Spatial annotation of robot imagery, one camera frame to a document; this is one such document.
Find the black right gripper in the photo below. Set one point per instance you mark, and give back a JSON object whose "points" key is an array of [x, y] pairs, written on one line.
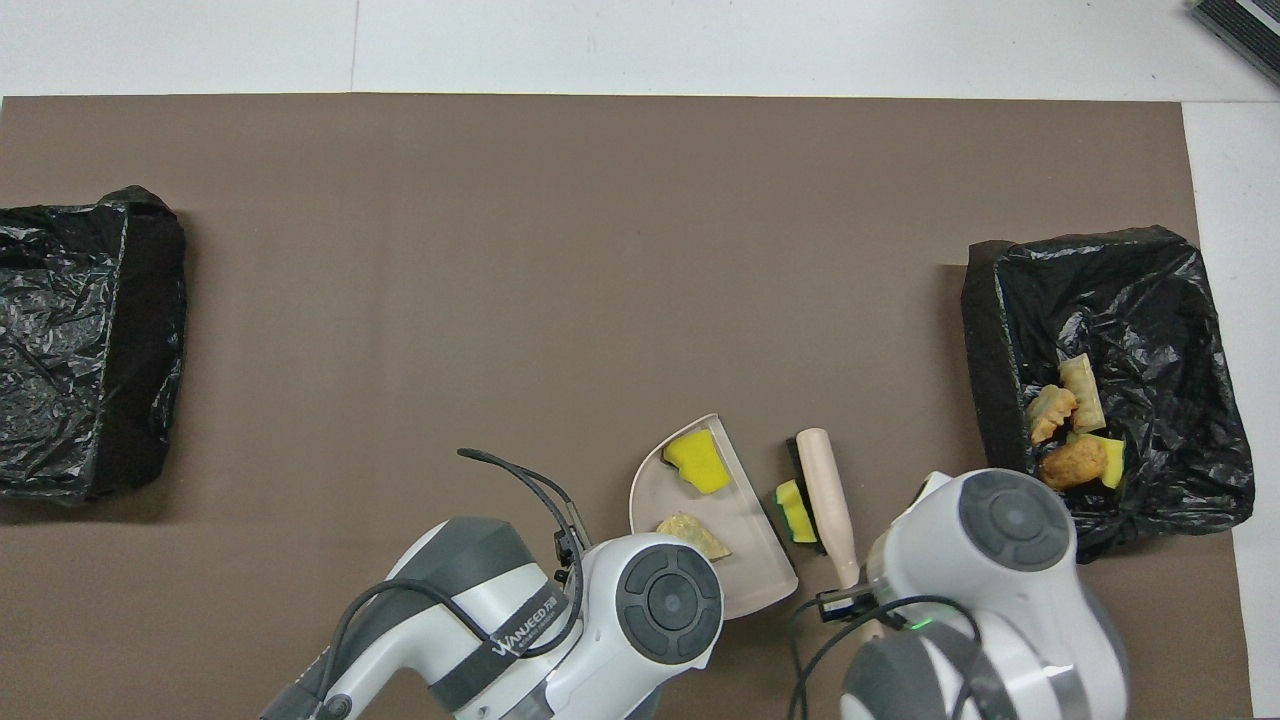
{"points": [[848, 604]]}

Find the yellow sponge chunk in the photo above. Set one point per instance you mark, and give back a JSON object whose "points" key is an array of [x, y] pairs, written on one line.
{"points": [[795, 510]]}

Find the beige brush with black bristles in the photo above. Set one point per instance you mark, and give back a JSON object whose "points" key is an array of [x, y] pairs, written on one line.
{"points": [[828, 490]]}

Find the beige plastic dustpan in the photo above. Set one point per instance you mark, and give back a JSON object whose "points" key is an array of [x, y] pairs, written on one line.
{"points": [[748, 525]]}

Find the pale torn bread piece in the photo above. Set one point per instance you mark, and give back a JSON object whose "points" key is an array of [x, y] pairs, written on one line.
{"points": [[692, 535]]}

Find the notched yellow sponge piece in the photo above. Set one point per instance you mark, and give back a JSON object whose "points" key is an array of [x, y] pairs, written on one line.
{"points": [[697, 462]]}

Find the brown bread roll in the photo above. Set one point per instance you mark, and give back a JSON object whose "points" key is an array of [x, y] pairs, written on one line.
{"points": [[1072, 466]]}

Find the small striped croissant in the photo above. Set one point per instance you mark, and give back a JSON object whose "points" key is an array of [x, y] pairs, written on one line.
{"points": [[1050, 412]]}

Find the yellow sponge wedge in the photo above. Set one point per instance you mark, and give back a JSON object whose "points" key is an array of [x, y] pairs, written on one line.
{"points": [[1113, 462]]}

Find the large striped croissant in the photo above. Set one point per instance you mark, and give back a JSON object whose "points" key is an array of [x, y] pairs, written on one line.
{"points": [[1085, 395]]}

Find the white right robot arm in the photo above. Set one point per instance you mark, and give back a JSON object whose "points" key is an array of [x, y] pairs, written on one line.
{"points": [[1010, 520]]}

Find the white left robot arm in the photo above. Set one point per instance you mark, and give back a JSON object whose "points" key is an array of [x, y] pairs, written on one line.
{"points": [[670, 600]]}

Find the black bag lined bin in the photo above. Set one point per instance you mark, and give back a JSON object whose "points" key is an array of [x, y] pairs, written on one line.
{"points": [[60, 400], [1180, 330]]}

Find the brown table mat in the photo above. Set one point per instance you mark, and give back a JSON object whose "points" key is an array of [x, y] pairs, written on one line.
{"points": [[400, 300]]}

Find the dark ridged panel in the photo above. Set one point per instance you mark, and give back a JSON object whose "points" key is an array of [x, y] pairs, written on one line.
{"points": [[1245, 25]]}

